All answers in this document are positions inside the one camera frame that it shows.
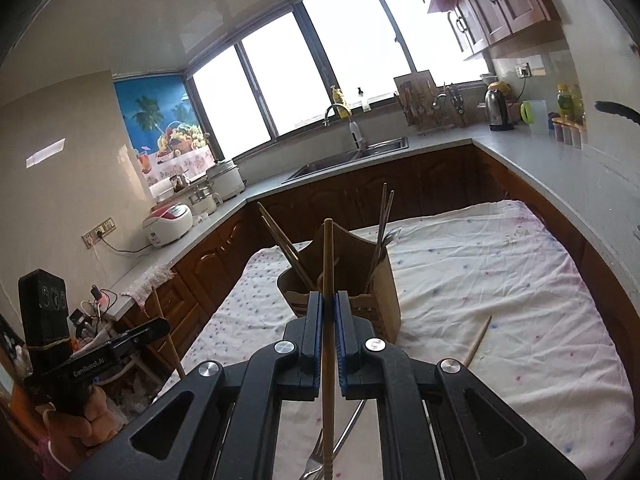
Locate white and red rice cooker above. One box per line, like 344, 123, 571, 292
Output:
141, 204, 194, 247

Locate white round cooker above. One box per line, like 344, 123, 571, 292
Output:
206, 159, 247, 201

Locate wooden cutting board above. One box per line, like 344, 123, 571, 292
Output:
393, 70, 435, 128

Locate beige wall socket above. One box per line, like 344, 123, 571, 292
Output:
82, 216, 117, 248

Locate steel kitchen sink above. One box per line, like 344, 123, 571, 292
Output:
282, 137, 411, 183

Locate yellow drink bottle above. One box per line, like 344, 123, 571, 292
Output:
556, 85, 576, 121

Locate small white appliance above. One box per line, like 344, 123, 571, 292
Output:
189, 182, 223, 221

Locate wooden utensil holder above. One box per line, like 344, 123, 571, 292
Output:
276, 223, 402, 343

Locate tropical fruit wall poster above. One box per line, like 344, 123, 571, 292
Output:
114, 76, 221, 183

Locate spice jar set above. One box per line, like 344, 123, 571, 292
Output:
550, 112, 586, 150

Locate kitchen window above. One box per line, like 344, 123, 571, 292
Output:
185, 0, 493, 158

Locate metal sink faucet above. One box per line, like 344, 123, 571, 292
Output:
323, 103, 353, 128

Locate person's left hand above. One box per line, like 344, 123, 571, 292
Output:
35, 386, 125, 463

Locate person's left forearm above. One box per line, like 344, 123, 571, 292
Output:
35, 440, 81, 480

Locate brown wooden wall cabinets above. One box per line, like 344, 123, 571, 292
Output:
400, 0, 568, 61

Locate metal fork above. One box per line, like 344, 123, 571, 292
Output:
298, 432, 326, 480

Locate white lace cloth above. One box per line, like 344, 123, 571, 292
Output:
120, 262, 176, 306

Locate black curved handle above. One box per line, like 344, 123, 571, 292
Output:
595, 100, 640, 126

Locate brown wooden base cabinets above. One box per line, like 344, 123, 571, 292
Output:
117, 145, 640, 396

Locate kitchen utensil rack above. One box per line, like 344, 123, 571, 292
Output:
431, 81, 472, 131

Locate white floral tablecloth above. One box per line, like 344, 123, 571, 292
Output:
177, 199, 636, 480

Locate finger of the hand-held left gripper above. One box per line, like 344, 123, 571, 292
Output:
106, 318, 171, 352

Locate grey kitchen countertop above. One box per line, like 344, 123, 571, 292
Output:
107, 122, 640, 321

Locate green and white cup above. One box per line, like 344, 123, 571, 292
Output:
520, 100, 550, 135

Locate steel electric kettle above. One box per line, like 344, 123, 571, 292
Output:
484, 82, 518, 132

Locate tangle of chargers and cables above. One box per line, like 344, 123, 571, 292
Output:
65, 282, 151, 391

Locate dark wooden chopstick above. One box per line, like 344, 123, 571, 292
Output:
260, 214, 303, 283

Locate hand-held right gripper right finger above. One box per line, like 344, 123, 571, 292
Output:
335, 290, 587, 480

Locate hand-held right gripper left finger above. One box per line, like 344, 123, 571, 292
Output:
69, 291, 324, 480

